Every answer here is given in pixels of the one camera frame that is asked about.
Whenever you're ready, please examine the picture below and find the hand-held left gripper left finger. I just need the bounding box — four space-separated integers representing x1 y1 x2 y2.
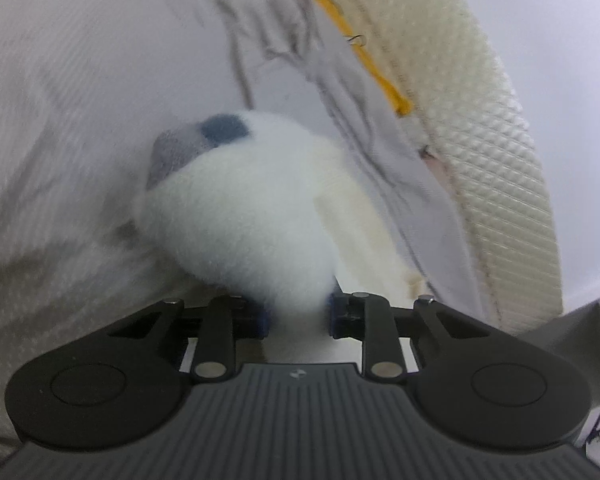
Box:
107 295 272 381

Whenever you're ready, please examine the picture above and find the grey bed sheet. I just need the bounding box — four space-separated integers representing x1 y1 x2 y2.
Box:
0 0 481 456

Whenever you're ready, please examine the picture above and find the cream quilted mattress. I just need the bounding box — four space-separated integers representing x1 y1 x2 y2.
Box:
310 0 561 336

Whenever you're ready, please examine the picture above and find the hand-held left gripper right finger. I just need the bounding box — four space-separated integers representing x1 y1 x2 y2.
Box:
327 291 487 380

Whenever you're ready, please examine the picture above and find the yellow cloth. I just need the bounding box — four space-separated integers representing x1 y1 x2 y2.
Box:
280 0 413 117

